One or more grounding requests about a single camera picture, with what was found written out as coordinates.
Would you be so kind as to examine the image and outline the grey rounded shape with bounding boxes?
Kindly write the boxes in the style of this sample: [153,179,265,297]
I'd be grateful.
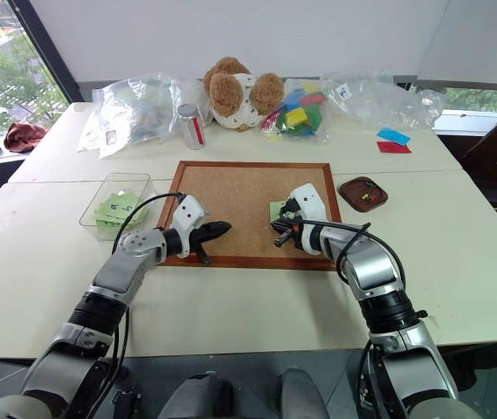
[165,370,237,419]
[277,367,329,419]

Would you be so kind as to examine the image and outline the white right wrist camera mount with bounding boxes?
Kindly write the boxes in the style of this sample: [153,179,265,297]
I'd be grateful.
[289,183,333,229]

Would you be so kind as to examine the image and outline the brown and white plush toy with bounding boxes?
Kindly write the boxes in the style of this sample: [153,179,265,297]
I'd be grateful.
[202,56,286,133]

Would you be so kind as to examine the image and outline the green note with handwriting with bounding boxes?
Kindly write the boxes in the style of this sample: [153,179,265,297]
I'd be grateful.
[100,196,141,222]

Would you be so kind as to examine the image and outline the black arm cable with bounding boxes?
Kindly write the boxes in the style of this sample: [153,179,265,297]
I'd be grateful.
[293,219,408,285]
[110,191,188,257]

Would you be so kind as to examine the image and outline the blue paper note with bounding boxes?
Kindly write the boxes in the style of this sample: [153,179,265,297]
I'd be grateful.
[376,127,412,146]

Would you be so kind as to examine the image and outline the green sticky note stack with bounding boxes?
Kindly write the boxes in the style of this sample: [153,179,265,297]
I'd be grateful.
[93,189,151,231]

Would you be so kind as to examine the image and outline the wood-framed cork board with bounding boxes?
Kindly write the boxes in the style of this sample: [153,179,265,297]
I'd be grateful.
[155,160,343,272]

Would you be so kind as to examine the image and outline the red paper note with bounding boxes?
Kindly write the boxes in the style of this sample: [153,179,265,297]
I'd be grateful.
[376,141,413,155]

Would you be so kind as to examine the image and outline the bag of coloured blocks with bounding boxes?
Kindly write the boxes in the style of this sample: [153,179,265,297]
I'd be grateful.
[259,78,335,148]

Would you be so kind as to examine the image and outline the black window frame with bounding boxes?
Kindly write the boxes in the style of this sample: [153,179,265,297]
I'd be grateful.
[6,0,84,106]

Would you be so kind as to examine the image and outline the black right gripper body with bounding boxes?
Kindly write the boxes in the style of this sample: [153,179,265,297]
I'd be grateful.
[283,208,305,240]

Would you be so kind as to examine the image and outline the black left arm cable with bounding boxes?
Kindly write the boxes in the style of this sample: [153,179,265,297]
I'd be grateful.
[110,191,188,257]

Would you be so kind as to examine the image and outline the large clear plastic bag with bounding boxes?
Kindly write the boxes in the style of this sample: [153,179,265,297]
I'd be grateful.
[90,72,215,148]

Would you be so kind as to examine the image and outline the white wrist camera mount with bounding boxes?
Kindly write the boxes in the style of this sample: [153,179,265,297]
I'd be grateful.
[169,195,211,259]
[289,183,333,229]

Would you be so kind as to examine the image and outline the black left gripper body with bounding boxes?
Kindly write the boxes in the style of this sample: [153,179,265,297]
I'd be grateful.
[185,224,215,255]

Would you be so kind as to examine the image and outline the brown square tray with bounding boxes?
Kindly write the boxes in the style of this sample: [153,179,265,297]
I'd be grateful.
[338,175,390,214]

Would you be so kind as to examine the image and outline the clear plastic box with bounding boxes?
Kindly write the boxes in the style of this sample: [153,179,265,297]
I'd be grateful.
[78,172,153,242]

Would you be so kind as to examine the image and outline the clear bag with blue label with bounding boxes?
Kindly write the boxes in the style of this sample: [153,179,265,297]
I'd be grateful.
[321,69,445,131]

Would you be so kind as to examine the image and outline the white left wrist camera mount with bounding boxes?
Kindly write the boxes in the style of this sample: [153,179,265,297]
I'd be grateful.
[169,195,211,259]

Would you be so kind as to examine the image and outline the flat bag with red label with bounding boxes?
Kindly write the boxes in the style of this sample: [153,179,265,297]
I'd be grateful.
[76,124,122,161]

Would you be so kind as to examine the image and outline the plain green sticky note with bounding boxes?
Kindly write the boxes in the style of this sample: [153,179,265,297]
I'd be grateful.
[268,200,289,224]

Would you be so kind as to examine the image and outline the silver metal can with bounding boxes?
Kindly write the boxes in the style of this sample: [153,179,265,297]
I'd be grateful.
[176,103,208,151]

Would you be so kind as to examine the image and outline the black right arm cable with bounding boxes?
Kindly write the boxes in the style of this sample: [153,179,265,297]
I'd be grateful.
[293,219,408,285]

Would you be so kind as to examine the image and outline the dark red cloth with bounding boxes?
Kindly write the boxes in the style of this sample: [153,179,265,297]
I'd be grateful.
[3,122,48,155]

